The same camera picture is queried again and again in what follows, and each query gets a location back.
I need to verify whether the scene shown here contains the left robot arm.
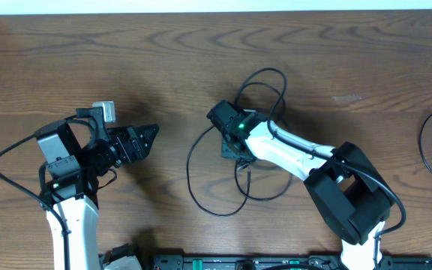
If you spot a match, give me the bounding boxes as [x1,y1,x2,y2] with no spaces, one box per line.
[35,120,159,269]

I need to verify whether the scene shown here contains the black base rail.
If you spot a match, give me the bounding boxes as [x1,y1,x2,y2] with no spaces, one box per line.
[99,243,432,270]

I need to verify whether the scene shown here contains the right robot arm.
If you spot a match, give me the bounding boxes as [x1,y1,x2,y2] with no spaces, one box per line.
[207,100,396,269]

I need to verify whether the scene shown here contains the short black cable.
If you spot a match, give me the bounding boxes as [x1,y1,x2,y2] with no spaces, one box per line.
[185,125,294,218]

